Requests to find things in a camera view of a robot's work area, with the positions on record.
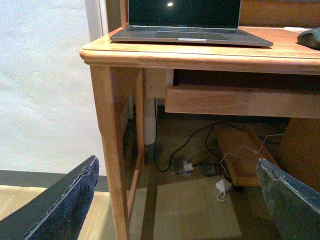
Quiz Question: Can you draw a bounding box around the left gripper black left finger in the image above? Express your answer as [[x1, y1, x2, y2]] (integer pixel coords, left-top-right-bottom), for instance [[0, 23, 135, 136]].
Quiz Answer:
[[0, 155, 100, 240]]

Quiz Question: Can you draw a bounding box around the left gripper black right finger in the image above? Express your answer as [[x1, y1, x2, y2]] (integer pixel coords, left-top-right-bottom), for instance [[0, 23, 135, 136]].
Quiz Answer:
[[256, 158, 320, 240]]

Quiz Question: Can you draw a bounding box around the dark grey logi mouse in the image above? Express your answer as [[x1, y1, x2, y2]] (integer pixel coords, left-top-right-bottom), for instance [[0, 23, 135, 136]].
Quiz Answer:
[[297, 27, 320, 50]]

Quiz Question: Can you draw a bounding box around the white power adapter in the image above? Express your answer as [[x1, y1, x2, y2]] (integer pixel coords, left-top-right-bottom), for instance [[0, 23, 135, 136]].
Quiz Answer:
[[215, 178, 232, 203]]

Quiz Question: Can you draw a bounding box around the wooden footrest board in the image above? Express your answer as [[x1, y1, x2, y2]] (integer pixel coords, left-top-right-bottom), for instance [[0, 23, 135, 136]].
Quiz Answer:
[[214, 124, 278, 187]]

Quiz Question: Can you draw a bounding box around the wooden keyboard tray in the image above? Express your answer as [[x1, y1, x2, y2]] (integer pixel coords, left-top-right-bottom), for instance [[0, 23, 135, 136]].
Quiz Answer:
[[165, 85, 320, 119]]

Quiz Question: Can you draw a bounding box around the white floor power strip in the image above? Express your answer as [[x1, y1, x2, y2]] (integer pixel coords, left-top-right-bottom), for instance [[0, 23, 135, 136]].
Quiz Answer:
[[172, 154, 217, 177]]

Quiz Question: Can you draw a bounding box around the wooden desk with hutch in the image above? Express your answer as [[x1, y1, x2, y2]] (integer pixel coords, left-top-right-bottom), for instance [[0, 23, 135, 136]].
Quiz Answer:
[[80, 0, 320, 240]]

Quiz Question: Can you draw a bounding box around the small white flat object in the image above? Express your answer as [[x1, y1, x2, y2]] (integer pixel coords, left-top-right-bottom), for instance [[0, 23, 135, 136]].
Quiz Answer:
[[283, 26, 310, 33]]

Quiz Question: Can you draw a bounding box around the grey open laptop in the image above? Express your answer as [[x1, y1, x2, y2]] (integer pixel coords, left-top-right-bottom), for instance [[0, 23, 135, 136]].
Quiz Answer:
[[111, 0, 273, 47]]

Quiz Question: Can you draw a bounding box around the black floor cable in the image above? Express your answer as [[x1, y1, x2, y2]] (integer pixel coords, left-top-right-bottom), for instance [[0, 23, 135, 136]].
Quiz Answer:
[[153, 98, 241, 173]]

